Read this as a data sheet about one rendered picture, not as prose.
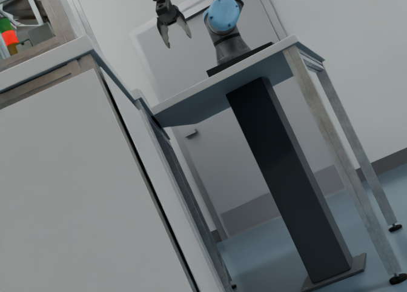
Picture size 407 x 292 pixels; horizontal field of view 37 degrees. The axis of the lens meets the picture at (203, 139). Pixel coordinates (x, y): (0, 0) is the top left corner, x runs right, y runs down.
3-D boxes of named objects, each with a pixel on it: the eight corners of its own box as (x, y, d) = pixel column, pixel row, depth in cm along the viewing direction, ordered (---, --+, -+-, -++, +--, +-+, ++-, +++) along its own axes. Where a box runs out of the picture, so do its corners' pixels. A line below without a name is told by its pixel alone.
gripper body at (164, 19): (184, 20, 237) (172, -9, 238) (178, 17, 229) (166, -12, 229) (167, 28, 239) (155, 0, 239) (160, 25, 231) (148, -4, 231)
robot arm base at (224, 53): (253, 56, 254) (244, 34, 254) (252, 51, 239) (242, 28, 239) (220, 69, 255) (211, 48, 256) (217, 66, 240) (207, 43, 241)
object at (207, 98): (326, 60, 280) (323, 54, 281) (298, 41, 194) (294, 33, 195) (196, 123, 301) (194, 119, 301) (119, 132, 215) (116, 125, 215)
